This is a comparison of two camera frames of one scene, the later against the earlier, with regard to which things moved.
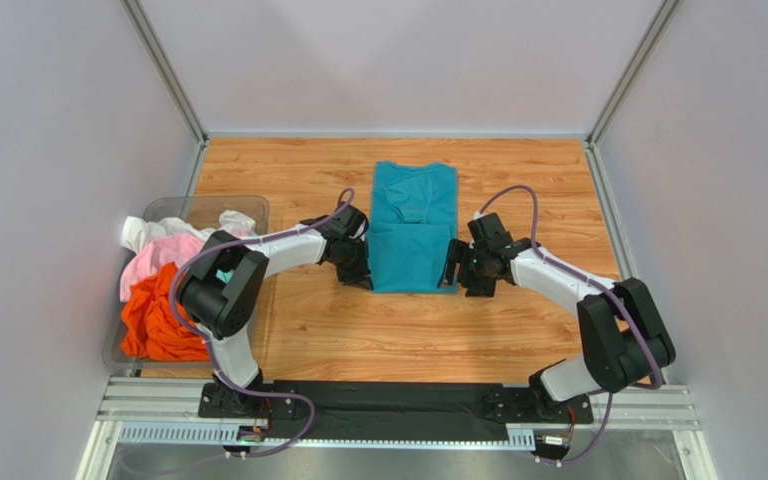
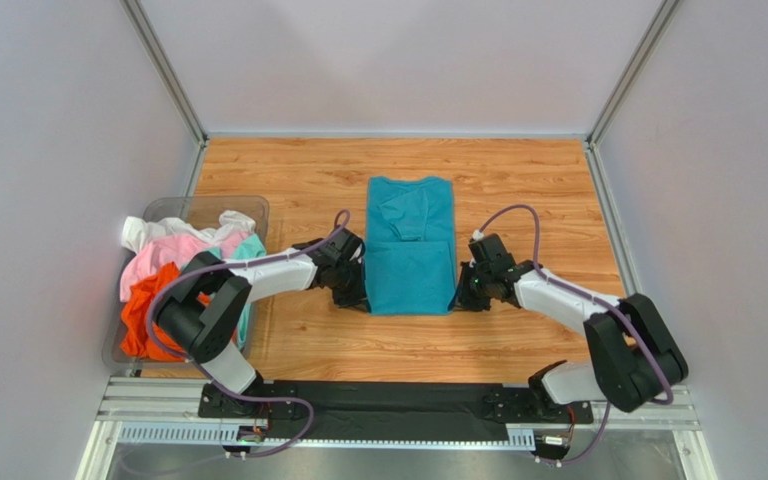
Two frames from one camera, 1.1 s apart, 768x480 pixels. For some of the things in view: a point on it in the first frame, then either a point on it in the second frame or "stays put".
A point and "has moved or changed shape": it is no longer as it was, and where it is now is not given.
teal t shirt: (414, 221) has moved or changed shape
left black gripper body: (353, 264) → (348, 285)
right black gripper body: (462, 272) → (471, 291)
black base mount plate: (288, 410) stays put
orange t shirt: (155, 326) stays put
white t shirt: (136, 230) stays put
